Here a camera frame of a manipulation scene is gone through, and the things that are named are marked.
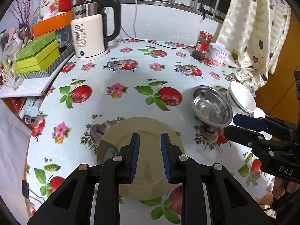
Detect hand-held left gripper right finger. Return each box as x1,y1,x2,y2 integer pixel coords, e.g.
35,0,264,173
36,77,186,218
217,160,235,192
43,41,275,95
160,132,273,225

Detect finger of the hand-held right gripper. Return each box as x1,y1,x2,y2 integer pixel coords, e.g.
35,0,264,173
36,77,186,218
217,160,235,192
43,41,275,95
233,114,296,141
223,125,294,155

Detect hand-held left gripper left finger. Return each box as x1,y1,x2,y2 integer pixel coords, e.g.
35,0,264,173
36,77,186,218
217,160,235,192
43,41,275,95
27,132,140,225

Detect beige plate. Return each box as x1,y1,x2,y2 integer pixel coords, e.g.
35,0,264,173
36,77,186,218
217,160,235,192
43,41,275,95
97,117,186,201

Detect stainless steel bowl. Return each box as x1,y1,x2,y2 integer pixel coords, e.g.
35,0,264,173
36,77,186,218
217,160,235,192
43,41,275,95
190,85,233,128

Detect person's right hand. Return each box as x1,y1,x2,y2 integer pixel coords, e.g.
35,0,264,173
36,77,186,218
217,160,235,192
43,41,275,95
272,178,300,202

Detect white yogurt cup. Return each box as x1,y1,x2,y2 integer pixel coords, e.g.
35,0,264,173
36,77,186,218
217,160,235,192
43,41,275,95
209,43,231,66

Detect floral printed tablecloth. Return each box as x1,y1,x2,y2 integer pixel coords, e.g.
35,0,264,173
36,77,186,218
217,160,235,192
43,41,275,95
17,38,282,225

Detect chili sauce glass jar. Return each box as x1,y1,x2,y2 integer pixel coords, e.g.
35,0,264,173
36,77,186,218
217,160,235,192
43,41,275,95
192,30,214,60

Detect white kettle base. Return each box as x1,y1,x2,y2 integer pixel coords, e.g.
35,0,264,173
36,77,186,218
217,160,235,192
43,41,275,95
75,48,110,62

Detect cream patterned curtain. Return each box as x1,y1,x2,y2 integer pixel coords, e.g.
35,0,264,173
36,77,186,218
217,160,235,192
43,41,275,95
216,0,293,92

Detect black binder clip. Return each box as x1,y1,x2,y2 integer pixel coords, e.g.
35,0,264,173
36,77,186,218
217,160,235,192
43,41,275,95
22,180,30,201

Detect zigzag patterned box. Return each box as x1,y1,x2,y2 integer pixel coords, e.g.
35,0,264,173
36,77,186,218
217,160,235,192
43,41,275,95
22,26,76,78

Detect black hook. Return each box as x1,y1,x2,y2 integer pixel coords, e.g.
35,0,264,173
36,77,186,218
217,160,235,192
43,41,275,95
200,1,209,24

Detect lime green box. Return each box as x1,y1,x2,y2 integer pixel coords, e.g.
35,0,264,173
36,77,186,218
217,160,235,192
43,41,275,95
14,40,60,69
17,55,61,75

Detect white steel electric kettle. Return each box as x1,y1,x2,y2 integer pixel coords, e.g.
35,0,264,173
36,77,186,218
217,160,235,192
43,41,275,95
71,0,121,59

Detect metal window grille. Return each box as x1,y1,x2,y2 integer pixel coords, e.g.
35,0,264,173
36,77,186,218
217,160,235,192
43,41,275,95
89,0,235,24

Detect clear glass jar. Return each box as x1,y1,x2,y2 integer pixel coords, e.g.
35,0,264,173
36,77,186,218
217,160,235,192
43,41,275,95
7,74,24,91

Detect olive green box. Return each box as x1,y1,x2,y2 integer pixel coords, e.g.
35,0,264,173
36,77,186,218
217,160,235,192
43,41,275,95
13,31,58,60

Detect orange box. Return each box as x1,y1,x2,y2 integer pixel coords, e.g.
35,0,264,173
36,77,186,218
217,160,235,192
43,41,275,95
31,11,73,38

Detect colourful printed bag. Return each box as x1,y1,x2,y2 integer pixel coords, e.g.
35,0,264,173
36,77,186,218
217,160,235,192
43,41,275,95
33,0,61,20

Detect purple flower branches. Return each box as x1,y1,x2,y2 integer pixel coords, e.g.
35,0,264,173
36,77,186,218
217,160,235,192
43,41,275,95
8,0,35,29

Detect black cable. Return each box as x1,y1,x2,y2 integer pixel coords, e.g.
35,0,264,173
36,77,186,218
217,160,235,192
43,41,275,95
121,26,195,51

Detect white cable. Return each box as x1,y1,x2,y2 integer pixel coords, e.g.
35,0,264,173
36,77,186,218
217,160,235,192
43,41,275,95
130,0,141,39

